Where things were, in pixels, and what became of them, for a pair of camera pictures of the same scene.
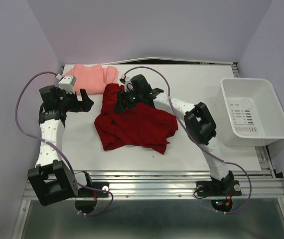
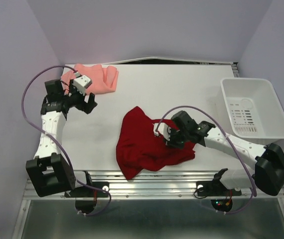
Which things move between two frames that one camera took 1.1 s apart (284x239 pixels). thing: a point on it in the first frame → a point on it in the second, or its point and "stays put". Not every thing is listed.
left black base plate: x=86 y=192 stays put
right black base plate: x=209 y=188 stays put
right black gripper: x=120 y=106 → x=171 y=143
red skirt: x=140 y=124 → x=138 y=148
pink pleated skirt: x=91 y=79 stays put
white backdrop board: x=166 y=59 stays put
